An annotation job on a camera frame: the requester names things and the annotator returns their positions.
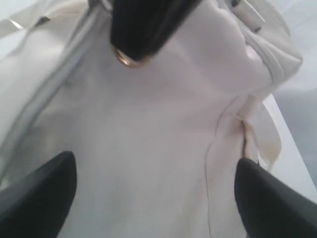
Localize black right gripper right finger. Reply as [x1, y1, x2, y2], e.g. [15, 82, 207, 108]
[234, 158, 317, 238]

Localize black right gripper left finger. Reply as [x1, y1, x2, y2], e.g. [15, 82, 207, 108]
[0, 151, 77, 238]

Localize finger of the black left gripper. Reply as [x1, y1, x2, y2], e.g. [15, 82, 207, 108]
[110, 0, 198, 61]

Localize metal key ring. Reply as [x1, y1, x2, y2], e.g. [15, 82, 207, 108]
[112, 47, 153, 69]

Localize cream fabric duffel bag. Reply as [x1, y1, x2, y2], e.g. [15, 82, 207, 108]
[0, 0, 303, 238]

